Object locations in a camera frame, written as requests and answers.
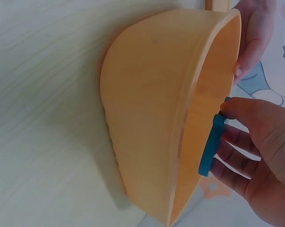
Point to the person's right hand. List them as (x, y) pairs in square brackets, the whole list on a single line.
[(272, 151)]

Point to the person's left hand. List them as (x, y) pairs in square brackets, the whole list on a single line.
[(255, 35)]

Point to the person's right thumb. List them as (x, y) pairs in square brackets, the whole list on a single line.
[(246, 109)]

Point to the person's left thumb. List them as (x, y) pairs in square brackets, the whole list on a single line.
[(248, 59)]

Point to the teal plastic piece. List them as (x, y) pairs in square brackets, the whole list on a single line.
[(210, 146)]

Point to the orange plastic bowl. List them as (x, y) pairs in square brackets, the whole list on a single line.
[(147, 99)]

